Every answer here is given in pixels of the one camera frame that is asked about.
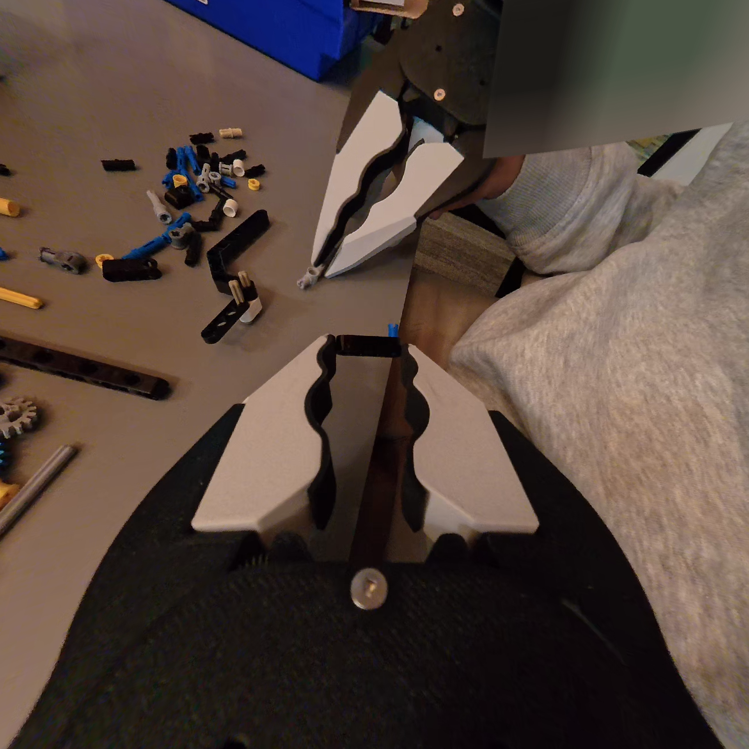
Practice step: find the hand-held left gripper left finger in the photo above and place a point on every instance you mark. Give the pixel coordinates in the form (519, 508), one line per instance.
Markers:
(263, 456)

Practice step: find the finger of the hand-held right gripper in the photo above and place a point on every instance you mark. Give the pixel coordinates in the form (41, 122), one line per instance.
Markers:
(415, 187)
(360, 158)

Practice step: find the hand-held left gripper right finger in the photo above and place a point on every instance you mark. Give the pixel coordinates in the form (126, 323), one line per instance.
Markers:
(474, 468)

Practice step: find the grey lego axle connector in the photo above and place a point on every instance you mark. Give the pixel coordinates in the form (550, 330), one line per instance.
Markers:
(308, 279)

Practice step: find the black lego piece with blue pin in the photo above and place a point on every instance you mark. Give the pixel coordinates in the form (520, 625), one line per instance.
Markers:
(368, 346)

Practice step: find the person's right forearm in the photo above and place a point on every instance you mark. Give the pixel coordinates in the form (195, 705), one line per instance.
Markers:
(562, 222)

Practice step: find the tan lego pin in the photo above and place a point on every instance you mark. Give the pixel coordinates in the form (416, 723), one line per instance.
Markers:
(230, 133)

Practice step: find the black angled lego beam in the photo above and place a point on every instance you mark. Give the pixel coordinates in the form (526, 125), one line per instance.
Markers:
(240, 237)

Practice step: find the cluster of small lego pins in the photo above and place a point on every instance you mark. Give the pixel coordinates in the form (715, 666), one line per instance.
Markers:
(178, 198)

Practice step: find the grey lego cross connector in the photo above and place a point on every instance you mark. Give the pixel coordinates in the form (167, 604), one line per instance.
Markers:
(182, 237)

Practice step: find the long black lego beam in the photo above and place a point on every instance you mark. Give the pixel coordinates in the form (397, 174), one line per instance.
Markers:
(88, 367)

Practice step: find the grey lego axle pin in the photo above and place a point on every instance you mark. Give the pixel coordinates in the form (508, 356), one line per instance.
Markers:
(159, 206)

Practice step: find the black lego connector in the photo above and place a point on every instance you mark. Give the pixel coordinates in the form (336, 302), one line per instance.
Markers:
(131, 270)

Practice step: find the blue lego axle pin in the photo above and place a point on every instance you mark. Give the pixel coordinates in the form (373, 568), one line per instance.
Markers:
(146, 246)

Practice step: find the grey lego gear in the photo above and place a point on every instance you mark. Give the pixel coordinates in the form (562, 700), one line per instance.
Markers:
(17, 416)

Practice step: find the yellow lego bush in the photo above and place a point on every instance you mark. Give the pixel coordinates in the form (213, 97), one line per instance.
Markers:
(104, 260)

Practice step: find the yellow lego liftarm with holes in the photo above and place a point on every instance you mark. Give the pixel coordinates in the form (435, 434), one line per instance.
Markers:
(8, 495)

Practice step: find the large blue lego gear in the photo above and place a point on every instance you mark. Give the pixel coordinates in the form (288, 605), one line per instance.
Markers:
(4, 454)

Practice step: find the dark grey lego connector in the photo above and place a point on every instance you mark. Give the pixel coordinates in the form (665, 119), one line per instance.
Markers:
(63, 260)

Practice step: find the yellow lego axle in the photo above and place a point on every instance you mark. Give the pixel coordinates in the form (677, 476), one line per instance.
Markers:
(20, 297)

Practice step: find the yellow lego cylinder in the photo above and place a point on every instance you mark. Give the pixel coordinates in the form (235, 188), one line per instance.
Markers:
(9, 207)

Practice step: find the person's right hand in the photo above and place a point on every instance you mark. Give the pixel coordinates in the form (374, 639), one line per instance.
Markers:
(497, 175)

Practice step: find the black beam with pale pins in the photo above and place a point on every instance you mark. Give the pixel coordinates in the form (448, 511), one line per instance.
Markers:
(222, 319)

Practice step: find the blue storage box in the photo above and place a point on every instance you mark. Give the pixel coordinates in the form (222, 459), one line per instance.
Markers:
(281, 29)

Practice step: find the person's grey clothing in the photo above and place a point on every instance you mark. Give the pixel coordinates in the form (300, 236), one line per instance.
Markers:
(614, 409)

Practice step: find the grey metal rod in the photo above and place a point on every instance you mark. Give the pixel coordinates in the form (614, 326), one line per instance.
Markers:
(41, 488)

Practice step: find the white panel with black edge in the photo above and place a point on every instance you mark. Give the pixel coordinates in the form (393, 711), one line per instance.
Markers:
(690, 155)

